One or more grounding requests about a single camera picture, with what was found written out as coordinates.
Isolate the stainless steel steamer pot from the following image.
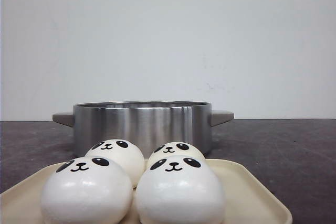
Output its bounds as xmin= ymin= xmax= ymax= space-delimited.
xmin=52 ymin=101 xmax=234 ymax=157

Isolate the cream plastic tray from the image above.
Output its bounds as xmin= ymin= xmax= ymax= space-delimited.
xmin=1 ymin=159 xmax=292 ymax=223

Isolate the cream panda bun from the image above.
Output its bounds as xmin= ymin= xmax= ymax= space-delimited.
xmin=146 ymin=142 xmax=205 ymax=169

